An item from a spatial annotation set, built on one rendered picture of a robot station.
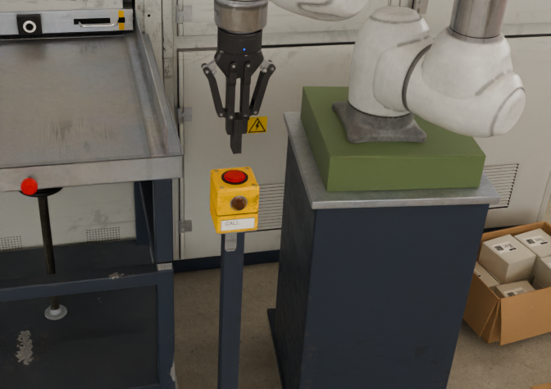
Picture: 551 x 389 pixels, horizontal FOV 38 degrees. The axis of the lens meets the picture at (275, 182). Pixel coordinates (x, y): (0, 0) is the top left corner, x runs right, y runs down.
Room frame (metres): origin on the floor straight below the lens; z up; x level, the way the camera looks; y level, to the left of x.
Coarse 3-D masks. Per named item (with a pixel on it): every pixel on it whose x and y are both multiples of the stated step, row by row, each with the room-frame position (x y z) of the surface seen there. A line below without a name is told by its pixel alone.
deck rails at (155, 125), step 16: (128, 48) 1.96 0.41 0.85; (144, 48) 1.82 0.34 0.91; (144, 64) 1.83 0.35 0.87; (144, 80) 1.77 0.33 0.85; (144, 96) 1.68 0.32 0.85; (144, 112) 1.60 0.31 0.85; (160, 112) 1.51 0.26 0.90; (144, 128) 1.53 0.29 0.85; (160, 128) 1.52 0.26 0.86; (160, 144) 1.46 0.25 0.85
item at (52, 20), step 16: (0, 16) 1.96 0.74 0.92; (48, 16) 2.00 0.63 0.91; (64, 16) 2.01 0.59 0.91; (80, 16) 2.02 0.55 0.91; (96, 16) 2.03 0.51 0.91; (128, 16) 2.05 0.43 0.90; (0, 32) 1.96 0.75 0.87; (16, 32) 1.97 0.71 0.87; (48, 32) 2.00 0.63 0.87; (64, 32) 2.01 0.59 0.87
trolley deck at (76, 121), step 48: (0, 48) 1.92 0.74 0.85; (48, 48) 1.94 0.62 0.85; (96, 48) 1.96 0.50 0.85; (0, 96) 1.64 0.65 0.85; (48, 96) 1.66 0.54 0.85; (96, 96) 1.67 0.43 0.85; (0, 144) 1.42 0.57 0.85; (48, 144) 1.43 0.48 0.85; (96, 144) 1.45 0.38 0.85; (144, 144) 1.46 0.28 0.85
